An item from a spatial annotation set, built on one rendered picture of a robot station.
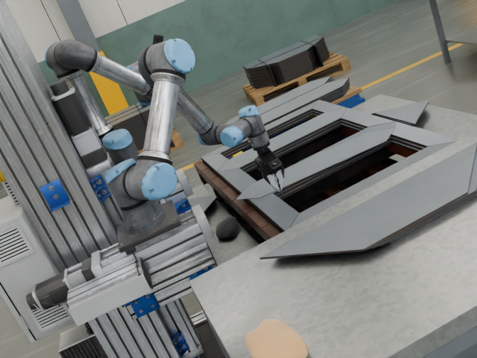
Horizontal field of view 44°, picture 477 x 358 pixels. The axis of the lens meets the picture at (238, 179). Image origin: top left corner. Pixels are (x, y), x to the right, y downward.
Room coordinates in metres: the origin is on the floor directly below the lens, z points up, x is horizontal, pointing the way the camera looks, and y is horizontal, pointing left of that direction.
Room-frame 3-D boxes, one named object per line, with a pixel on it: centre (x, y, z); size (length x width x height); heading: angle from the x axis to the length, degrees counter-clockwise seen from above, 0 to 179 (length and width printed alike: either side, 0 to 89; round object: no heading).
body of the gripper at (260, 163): (2.19, -0.13, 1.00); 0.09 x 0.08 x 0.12; 11
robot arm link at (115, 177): (1.91, 0.35, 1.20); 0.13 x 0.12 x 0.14; 42
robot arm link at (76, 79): (2.52, 0.47, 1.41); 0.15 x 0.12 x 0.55; 31
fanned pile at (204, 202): (2.75, 0.21, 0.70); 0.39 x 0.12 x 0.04; 11
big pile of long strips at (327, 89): (3.35, -0.42, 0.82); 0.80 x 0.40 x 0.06; 101
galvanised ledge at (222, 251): (2.40, 0.18, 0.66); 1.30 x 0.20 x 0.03; 11
